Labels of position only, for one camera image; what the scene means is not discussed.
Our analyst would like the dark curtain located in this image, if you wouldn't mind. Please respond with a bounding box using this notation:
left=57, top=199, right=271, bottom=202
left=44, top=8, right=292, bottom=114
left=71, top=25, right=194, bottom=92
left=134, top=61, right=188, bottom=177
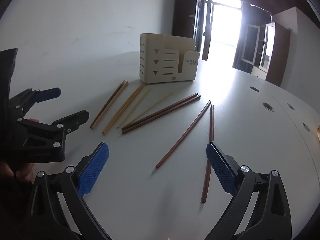
left=232, top=1, right=272, bottom=75
left=200, top=0, right=213, bottom=61

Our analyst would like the pale cream chopstick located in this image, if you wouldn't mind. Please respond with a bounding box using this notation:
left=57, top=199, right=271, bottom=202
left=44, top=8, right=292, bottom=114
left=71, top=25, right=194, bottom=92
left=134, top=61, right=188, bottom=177
left=116, top=89, right=151, bottom=128
left=124, top=92, right=174, bottom=126

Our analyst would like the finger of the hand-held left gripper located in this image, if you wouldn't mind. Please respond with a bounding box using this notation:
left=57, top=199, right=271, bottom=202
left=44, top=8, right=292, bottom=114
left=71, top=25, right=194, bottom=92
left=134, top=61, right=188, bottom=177
left=9, top=87, right=62, bottom=117
left=17, top=109, right=90, bottom=148

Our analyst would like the person's left hand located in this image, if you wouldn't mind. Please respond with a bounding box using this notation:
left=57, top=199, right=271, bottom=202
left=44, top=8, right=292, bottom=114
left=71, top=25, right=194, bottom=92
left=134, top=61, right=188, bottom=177
left=0, top=118, right=40, bottom=190

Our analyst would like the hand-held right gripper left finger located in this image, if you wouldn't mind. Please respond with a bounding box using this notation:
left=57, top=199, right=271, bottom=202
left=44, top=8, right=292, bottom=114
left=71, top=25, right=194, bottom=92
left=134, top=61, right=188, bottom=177
left=25, top=142, right=112, bottom=240

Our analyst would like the cream utensil holder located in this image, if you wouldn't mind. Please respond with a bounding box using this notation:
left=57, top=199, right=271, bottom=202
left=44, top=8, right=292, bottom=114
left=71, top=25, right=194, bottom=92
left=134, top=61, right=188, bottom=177
left=139, top=33, right=200, bottom=84

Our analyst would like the dark brown cabinet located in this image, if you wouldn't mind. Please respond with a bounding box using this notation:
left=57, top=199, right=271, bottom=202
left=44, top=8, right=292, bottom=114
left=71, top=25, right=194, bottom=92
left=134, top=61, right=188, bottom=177
left=172, top=0, right=202, bottom=53

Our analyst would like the medium brown chopstick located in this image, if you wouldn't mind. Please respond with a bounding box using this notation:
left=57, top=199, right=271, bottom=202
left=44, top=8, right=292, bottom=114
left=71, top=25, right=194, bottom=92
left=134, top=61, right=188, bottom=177
left=92, top=81, right=129, bottom=129
left=90, top=79, right=126, bottom=128

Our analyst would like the bright glass balcony door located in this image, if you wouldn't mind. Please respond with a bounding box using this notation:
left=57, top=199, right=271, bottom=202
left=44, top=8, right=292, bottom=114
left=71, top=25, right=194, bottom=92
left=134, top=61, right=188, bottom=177
left=205, top=0, right=244, bottom=63

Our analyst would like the light yellow chopstick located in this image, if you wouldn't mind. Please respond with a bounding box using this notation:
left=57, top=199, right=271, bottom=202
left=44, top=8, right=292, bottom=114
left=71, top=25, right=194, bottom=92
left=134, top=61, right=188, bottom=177
left=102, top=83, right=144, bottom=133
left=103, top=84, right=146, bottom=135

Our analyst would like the glass-door cabinet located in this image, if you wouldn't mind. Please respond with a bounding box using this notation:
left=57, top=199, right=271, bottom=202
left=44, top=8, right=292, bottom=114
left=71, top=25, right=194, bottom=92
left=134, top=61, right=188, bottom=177
left=241, top=21, right=292, bottom=87

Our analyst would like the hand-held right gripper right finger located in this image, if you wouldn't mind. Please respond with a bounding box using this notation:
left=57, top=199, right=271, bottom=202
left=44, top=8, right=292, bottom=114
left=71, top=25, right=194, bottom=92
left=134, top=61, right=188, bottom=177
left=204, top=141, right=293, bottom=240

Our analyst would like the reddish brown chopstick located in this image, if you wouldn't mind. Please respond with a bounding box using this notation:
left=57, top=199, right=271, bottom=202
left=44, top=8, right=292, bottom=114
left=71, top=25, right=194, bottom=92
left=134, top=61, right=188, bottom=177
left=204, top=104, right=215, bottom=204
left=201, top=104, right=213, bottom=203
left=155, top=100, right=212, bottom=168

